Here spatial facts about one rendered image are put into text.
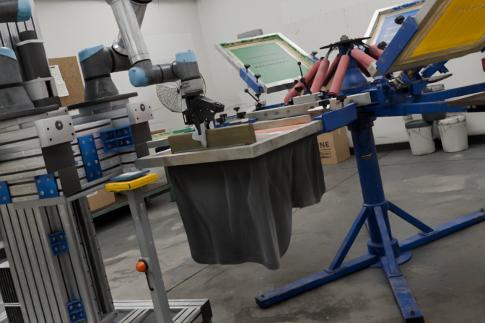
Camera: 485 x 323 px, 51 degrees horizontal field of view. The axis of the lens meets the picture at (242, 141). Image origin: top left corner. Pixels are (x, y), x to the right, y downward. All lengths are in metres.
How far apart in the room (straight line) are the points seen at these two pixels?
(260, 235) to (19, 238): 1.01
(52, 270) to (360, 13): 5.16
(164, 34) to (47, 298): 5.46
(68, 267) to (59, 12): 4.46
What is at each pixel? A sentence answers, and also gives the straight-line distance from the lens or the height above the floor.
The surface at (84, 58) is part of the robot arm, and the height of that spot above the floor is 1.44.
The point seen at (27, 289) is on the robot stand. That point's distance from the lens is 2.36.
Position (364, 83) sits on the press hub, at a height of 1.06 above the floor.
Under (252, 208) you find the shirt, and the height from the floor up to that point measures 0.75.
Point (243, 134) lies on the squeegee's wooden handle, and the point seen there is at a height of 1.02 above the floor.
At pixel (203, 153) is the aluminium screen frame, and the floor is 0.98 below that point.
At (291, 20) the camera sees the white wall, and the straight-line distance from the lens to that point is 6.98.
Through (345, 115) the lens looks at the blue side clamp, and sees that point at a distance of 2.18.
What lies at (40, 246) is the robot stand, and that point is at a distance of 2.21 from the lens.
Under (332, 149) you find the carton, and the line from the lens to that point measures 6.37.
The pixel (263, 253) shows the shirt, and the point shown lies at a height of 0.58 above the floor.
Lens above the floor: 1.18
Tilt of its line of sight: 6 degrees down
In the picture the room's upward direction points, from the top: 12 degrees counter-clockwise
